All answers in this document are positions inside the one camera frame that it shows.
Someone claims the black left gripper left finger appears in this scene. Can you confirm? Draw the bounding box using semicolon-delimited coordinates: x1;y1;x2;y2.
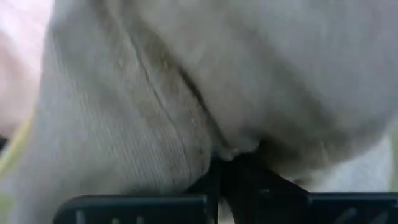
54;157;220;224

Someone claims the yellow plastic tray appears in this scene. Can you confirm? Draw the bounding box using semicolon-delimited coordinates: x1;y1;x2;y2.
0;114;398;224

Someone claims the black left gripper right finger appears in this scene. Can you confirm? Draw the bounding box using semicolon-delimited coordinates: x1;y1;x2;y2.
219;144;398;224

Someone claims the tan baseball cap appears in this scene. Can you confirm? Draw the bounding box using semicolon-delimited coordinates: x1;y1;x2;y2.
6;0;398;224

